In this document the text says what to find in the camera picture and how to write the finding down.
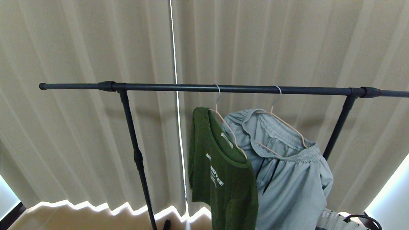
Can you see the black clothes rack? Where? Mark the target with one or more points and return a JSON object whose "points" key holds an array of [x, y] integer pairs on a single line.
{"points": [[191, 87]]}

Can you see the green long-sleeved shirt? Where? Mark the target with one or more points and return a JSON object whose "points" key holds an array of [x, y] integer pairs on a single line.
{"points": [[220, 185]]}

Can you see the pale grey shorts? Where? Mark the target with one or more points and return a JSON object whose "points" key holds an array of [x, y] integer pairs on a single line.
{"points": [[294, 185]]}

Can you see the pink clothes hanger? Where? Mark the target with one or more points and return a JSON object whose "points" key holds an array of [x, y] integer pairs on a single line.
{"points": [[218, 99], [275, 100]]}

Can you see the white laundry basket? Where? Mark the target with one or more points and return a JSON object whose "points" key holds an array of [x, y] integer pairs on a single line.
{"points": [[335, 222]]}

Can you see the beige curtain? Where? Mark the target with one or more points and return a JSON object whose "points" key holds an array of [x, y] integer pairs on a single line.
{"points": [[80, 143]]}

